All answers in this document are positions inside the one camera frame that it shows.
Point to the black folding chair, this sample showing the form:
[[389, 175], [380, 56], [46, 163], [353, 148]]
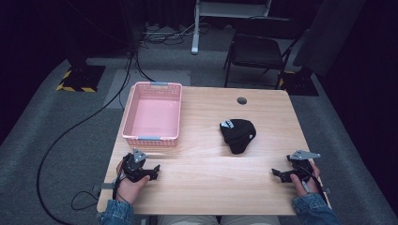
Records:
[[255, 47]]

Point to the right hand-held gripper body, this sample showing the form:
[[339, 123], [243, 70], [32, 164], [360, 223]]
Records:
[[302, 168]]

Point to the pink plastic basket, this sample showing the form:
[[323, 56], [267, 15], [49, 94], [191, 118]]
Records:
[[153, 117]]

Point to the dark grey panel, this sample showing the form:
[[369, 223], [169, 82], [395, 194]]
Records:
[[328, 37]]

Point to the black knit beanie hat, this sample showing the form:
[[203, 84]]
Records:
[[239, 136]]

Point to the grey table bracket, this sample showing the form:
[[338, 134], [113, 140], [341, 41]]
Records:
[[103, 187], [327, 191]]

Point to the white metal stand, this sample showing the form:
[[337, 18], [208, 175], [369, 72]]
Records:
[[195, 34]]

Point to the person's left hand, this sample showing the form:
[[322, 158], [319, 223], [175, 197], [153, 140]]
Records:
[[130, 189]]

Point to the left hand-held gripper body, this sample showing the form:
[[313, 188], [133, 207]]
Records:
[[133, 167]]

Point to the person's right hand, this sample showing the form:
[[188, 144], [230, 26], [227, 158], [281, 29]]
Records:
[[308, 187]]

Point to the black yellow striped stand base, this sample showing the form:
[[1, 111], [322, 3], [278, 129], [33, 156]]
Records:
[[300, 86], [83, 78]]

